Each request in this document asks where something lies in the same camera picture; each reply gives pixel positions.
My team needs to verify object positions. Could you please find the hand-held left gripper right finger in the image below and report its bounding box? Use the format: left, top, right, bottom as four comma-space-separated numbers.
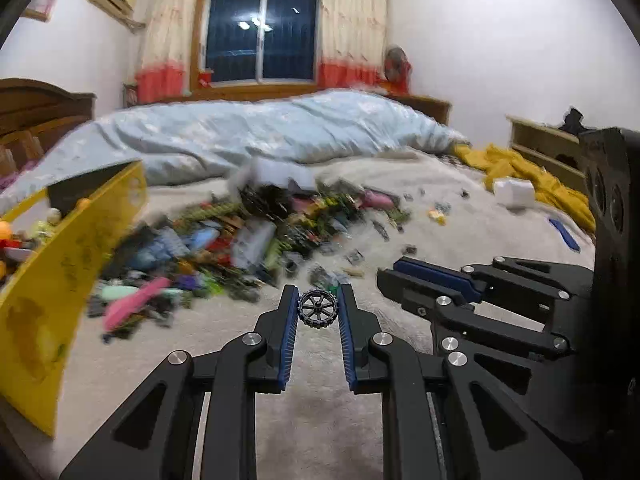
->
339, 284, 583, 480

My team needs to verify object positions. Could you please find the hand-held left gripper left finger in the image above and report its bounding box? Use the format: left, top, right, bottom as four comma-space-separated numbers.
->
59, 285, 300, 480

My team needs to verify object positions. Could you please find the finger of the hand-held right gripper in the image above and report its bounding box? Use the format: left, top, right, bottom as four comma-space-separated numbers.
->
377, 269, 572, 397
394, 256, 596, 304

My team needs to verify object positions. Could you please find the black toy wheel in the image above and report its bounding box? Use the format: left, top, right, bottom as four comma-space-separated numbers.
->
298, 290, 341, 330

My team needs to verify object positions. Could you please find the pile of toy bricks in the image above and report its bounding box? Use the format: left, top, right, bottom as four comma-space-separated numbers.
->
87, 170, 413, 342

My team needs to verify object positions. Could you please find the yellow cardboard box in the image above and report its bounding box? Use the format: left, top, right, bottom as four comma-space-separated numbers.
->
0, 159, 150, 438

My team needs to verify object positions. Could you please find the blue flat toy piece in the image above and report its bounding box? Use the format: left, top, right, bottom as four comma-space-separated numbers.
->
548, 217, 581, 252

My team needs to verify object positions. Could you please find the pink oblong toy piece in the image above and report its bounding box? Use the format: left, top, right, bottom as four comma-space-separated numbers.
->
362, 189, 402, 210

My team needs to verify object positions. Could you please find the yellow plush cloth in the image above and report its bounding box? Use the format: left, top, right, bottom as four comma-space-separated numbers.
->
452, 144, 597, 233

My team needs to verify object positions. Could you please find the black fan-shaped toy piece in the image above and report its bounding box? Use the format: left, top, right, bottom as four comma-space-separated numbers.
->
240, 185, 297, 222

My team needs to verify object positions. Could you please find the large grey plastic toy piece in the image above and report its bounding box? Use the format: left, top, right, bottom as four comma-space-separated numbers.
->
230, 157, 321, 196

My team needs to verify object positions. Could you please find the light wooden cabinet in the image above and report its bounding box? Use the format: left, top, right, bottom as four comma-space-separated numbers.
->
506, 114, 593, 196

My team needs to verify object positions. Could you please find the red standing fan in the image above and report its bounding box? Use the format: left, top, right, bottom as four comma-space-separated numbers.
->
384, 46, 412, 93

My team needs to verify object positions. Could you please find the blue floral duvet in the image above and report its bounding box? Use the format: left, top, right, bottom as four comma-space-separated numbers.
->
0, 89, 468, 202

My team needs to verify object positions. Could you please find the cream and red curtain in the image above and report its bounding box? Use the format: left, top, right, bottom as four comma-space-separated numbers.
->
316, 0, 390, 90
136, 0, 198, 103

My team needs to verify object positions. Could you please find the wooden framed window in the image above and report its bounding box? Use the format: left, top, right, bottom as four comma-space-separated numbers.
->
192, 0, 323, 93

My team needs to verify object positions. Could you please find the dark wooden headboard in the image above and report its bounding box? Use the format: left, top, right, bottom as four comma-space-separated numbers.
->
0, 77, 97, 171

